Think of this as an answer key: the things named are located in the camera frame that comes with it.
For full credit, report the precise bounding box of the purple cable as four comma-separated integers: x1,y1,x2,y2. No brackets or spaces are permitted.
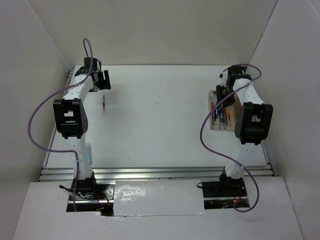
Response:
26,37,96,213
200,63,263,213

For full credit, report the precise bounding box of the aluminium frame rail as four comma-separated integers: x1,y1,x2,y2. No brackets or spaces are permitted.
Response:
38,167,276,181

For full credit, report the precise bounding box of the yellow cap highlighter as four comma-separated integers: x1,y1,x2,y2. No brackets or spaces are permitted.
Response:
228,111,236,126

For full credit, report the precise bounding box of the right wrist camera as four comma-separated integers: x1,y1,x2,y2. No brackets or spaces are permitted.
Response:
219,70,228,85

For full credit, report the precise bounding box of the clear container middle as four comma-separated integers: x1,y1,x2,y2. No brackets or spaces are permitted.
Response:
224,104,241,132

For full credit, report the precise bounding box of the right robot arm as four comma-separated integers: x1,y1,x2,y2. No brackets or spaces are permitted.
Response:
216,64,273,196

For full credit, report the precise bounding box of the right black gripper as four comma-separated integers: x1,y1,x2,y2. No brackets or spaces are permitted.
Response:
215,84,236,108

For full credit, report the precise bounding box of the clear container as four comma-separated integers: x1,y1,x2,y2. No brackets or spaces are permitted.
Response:
224,104,241,132
208,90,227,131

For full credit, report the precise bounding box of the blue gel pen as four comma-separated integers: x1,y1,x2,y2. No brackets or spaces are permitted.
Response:
218,108,224,125

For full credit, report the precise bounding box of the blue cap highlighter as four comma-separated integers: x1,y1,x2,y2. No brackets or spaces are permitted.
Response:
86,142,93,165

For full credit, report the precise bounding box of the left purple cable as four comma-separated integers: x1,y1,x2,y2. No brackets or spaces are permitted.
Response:
26,37,96,213

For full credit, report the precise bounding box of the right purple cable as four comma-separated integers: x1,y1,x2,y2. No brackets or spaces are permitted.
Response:
200,63,263,213

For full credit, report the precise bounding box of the red gel pen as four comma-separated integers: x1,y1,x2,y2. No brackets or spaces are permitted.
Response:
211,101,215,125

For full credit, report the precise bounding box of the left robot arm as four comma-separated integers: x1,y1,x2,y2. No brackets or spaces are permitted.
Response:
53,57,111,200

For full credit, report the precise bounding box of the clear container left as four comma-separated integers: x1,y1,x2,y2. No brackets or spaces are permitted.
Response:
208,90,227,131

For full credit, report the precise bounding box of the purple refill pen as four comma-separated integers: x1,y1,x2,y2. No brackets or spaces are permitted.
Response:
214,108,220,124

